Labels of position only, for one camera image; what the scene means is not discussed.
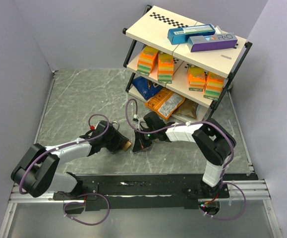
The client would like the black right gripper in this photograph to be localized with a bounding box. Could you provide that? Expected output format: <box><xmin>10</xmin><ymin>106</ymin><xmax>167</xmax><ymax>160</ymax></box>
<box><xmin>133</xmin><ymin>126</ymin><xmax>158</xmax><ymax>152</ymax></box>

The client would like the brass padlock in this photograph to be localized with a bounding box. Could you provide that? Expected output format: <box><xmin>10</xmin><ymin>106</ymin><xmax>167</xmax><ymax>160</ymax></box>
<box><xmin>112</xmin><ymin>121</ymin><xmax>132</xmax><ymax>151</ymax></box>

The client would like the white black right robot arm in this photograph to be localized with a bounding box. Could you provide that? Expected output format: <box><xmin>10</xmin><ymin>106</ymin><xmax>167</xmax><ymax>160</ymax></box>
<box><xmin>132</xmin><ymin>112</ymin><xmax>236</xmax><ymax>198</ymax></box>

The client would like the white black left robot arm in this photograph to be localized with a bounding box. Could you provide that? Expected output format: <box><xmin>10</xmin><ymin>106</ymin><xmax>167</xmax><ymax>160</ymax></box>
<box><xmin>10</xmin><ymin>120</ymin><xmax>131</xmax><ymax>199</ymax></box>

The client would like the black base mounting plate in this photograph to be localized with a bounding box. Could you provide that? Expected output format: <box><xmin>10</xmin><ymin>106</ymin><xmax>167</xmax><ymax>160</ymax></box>
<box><xmin>53</xmin><ymin>172</ymin><xmax>233</xmax><ymax>212</ymax></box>

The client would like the orange snack bag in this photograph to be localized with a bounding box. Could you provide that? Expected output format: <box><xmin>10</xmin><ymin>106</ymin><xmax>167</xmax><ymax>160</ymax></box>
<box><xmin>145</xmin><ymin>88</ymin><xmax>185</xmax><ymax>120</ymax></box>

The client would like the blue snack bag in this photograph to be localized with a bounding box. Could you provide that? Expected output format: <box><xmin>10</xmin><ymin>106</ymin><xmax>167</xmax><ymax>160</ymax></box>
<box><xmin>132</xmin><ymin>76</ymin><xmax>163</xmax><ymax>100</ymax></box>

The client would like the brown snack bag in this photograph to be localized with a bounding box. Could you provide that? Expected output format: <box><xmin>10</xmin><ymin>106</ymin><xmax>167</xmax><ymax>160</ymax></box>
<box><xmin>172</xmin><ymin>98</ymin><xmax>199</xmax><ymax>119</ymax></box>

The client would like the orange sponge pack far left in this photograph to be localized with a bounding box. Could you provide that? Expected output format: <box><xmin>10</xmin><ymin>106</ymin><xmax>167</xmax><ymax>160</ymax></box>
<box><xmin>136</xmin><ymin>46</ymin><xmax>159</xmax><ymax>75</ymax></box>

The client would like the orange sponge pack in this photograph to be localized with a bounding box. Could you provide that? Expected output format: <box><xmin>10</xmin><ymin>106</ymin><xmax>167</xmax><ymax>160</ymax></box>
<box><xmin>203</xmin><ymin>72</ymin><xmax>225</xmax><ymax>101</ymax></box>
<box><xmin>187</xmin><ymin>66</ymin><xmax>206</xmax><ymax>92</ymax></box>
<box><xmin>157</xmin><ymin>52</ymin><xmax>174</xmax><ymax>83</ymax></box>
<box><xmin>136</xmin><ymin>46</ymin><xmax>159</xmax><ymax>75</ymax></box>

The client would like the beige black three-tier shelf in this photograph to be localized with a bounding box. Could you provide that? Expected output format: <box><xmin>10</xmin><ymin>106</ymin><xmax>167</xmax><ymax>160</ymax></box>
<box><xmin>122</xmin><ymin>5</ymin><xmax>252</xmax><ymax>111</ymax></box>

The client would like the orange sponge pack far right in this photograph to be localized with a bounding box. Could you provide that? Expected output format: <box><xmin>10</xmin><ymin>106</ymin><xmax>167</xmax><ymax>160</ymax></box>
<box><xmin>203</xmin><ymin>72</ymin><xmax>225</xmax><ymax>101</ymax></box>

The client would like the blue rectangular box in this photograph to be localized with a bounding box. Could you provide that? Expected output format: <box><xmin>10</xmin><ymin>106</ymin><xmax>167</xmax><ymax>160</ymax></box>
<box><xmin>168</xmin><ymin>24</ymin><xmax>215</xmax><ymax>45</ymax></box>

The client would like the purple grey R+O box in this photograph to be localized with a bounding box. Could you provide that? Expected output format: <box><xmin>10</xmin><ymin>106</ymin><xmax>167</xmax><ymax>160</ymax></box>
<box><xmin>187</xmin><ymin>33</ymin><xmax>238</xmax><ymax>53</ymax></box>

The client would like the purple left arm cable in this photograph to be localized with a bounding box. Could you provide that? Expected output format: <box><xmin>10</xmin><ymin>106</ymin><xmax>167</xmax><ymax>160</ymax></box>
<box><xmin>18</xmin><ymin>114</ymin><xmax>110</xmax><ymax>195</ymax></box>

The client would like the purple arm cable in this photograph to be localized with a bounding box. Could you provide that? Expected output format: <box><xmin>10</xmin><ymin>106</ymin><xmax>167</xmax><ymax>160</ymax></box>
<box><xmin>18</xmin><ymin>114</ymin><xmax>110</xmax><ymax>195</ymax></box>
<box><xmin>125</xmin><ymin>98</ymin><xmax>234</xmax><ymax>174</ymax></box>

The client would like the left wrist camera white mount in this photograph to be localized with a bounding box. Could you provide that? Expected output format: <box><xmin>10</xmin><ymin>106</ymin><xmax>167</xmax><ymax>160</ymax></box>
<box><xmin>90</xmin><ymin>122</ymin><xmax>103</xmax><ymax>133</ymax></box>

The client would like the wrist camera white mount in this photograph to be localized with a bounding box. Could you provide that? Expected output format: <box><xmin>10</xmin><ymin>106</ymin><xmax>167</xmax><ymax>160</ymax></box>
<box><xmin>132</xmin><ymin>114</ymin><xmax>144</xmax><ymax>131</ymax></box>
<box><xmin>90</xmin><ymin>122</ymin><xmax>103</xmax><ymax>133</ymax></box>

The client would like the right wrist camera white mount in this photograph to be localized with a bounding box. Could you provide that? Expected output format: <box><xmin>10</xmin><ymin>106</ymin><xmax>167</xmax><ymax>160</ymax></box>
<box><xmin>132</xmin><ymin>114</ymin><xmax>144</xmax><ymax>131</ymax></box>

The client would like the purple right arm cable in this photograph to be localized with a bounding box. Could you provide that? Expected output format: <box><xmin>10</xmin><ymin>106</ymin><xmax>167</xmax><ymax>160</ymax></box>
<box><xmin>125</xmin><ymin>98</ymin><xmax>234</xmax><ymax>174</ymax></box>

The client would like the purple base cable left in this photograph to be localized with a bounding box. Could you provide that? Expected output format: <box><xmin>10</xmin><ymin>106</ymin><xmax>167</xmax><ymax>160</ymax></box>
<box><xmin>62</xmin><ymin>192</ymin><xmax>111</xmax><ymax>226</ymax></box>

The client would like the aluminium rail frame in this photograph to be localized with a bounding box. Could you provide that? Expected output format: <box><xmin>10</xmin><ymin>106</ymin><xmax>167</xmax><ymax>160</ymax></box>
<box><xmin>0</xmin><ymin>70</ymin><xmax>283</xmax><ymax>238</ymax></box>

